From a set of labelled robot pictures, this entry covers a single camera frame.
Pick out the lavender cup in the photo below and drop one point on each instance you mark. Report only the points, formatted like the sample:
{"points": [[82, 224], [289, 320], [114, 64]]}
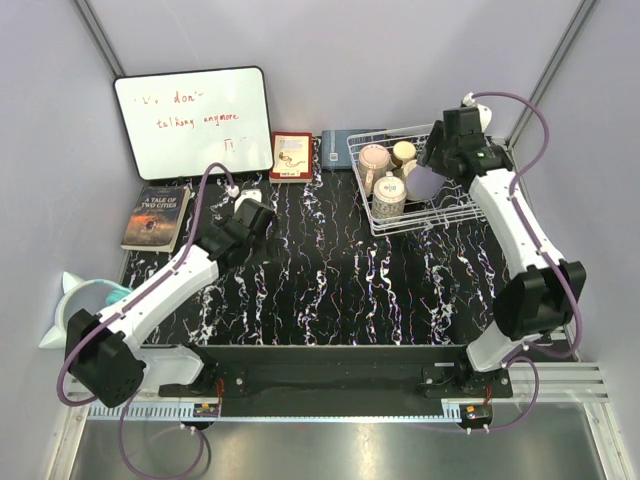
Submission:
{"points": [[423, 183]]}

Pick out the white slotted cable duct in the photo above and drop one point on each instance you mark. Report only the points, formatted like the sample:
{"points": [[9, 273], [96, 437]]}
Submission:
{"points": [[158, 411]]}

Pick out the dark blue book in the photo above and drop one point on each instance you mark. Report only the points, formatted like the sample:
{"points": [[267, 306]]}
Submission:
{"points": [[335, 154]]}

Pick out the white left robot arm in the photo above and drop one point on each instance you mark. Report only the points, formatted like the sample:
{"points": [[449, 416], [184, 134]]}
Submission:
{"points": [[105, 352]]}

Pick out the white patterned mug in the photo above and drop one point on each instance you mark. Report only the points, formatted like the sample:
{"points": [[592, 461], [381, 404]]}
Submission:
{"points": [[389, 196]]}

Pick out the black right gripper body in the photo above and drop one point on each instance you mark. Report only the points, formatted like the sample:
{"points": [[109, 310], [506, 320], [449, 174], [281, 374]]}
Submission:
{"points": [[439, 158]]}

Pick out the red and cream book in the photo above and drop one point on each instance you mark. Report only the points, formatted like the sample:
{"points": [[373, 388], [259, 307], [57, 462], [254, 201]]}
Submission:
{"points": [[292, 154]]}

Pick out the cream and brown cup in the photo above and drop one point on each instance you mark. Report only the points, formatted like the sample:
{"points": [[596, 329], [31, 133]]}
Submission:
{"points": [[402, 152]]}

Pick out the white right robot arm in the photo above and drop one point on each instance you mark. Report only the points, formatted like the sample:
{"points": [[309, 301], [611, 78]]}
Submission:
{"points": [[543, 289]]}

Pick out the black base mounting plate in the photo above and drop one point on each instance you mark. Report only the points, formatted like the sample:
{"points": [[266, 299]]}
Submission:
{"points": [[392, 382]]}

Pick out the pink cup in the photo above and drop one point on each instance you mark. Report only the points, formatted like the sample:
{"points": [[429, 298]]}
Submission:
{"points": [[373, 163]]}

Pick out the white wire dish rack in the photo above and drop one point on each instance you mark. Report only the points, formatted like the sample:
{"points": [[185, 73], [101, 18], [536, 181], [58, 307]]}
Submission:
{"points": [[447, 204]]}

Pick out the white cat-ear headphones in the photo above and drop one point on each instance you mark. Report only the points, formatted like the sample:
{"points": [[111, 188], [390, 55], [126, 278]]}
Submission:
{"points": [[91, 295]]}

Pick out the A Tale of Two Cities book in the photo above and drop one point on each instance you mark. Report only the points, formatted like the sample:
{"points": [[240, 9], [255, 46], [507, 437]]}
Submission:
{"points": [[156, 220]]}

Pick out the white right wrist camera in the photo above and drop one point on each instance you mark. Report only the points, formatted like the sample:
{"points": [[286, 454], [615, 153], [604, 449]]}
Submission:
{"points": [[485, 113]]}

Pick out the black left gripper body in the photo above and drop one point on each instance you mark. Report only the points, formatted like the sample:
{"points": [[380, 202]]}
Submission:
{"points": [[256, 244]]}

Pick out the white dry-erase board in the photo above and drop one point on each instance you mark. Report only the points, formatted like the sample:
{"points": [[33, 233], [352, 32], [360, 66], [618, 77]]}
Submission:
{"points": [[178, 124]]}

